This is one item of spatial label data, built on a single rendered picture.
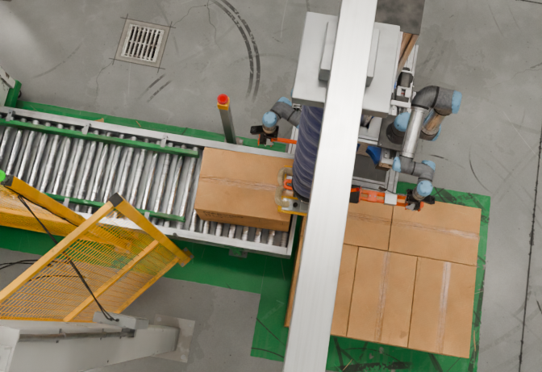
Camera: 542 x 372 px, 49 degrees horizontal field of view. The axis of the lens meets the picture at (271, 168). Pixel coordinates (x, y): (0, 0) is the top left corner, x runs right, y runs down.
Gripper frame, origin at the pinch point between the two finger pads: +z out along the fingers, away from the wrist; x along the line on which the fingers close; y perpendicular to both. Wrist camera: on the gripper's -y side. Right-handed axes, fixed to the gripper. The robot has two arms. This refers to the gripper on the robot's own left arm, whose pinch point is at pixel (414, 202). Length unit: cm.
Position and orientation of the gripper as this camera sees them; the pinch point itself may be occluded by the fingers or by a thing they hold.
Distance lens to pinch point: 354.4
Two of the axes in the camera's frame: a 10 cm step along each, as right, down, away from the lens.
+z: 0.0, 2.6, 9.6
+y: -9.9, -1.6, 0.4
